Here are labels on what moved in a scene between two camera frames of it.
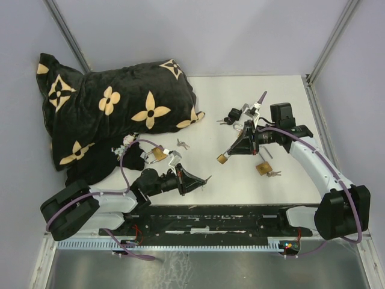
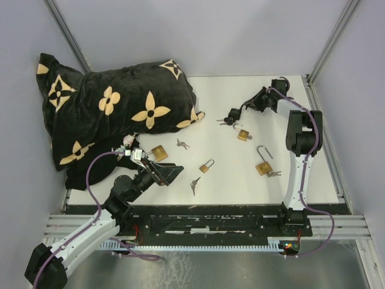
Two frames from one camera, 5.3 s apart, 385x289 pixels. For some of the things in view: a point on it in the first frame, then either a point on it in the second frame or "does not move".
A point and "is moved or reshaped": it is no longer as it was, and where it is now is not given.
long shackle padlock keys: x=274 y=174 does not move
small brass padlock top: x=240 y=130 does not move
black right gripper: x=246 y=144 → x=254 y=102
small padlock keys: x=205 y=182 is moved or reshaped
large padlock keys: x=182 y=144 does not move
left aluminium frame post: x=56 y=12 does not move
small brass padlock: x=222 y=158 → x=204 y=168
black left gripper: x=186 y=182 → x=162 y=173
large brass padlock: x=158 y=153 does not move
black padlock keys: x=227 y=121 does not move
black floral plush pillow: x=86 y=112 does not move
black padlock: x=234 y=114 does not move
